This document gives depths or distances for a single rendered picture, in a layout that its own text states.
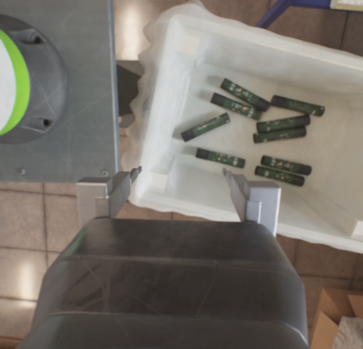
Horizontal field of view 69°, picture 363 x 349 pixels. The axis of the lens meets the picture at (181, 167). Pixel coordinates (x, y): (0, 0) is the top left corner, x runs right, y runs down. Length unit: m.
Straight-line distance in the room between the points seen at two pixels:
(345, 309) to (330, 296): 0.09
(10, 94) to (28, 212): 1.35
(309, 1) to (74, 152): 0.76
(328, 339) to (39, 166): 1.49
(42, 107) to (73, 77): 0.06
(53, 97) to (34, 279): 1.53
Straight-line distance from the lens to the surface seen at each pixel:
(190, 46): 0.60
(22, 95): 0.31
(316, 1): 0.93
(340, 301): 1.72
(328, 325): 1.60
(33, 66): 0.33
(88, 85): 0.36
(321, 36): 1.40
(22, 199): 1.60
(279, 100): 0.82
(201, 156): 0.80
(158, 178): 0.62
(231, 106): 0.79
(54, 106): 0.35
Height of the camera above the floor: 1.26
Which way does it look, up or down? 76 degrees down
